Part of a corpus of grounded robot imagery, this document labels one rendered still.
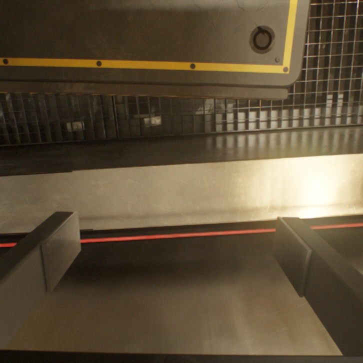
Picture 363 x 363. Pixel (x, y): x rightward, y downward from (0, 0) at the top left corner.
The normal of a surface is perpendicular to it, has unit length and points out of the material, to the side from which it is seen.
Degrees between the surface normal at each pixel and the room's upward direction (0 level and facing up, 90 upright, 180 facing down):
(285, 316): 67
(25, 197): 0
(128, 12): 0
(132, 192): 1
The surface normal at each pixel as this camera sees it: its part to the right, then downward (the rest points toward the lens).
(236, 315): -0.05, -0.81
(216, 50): 0.00, 0.26
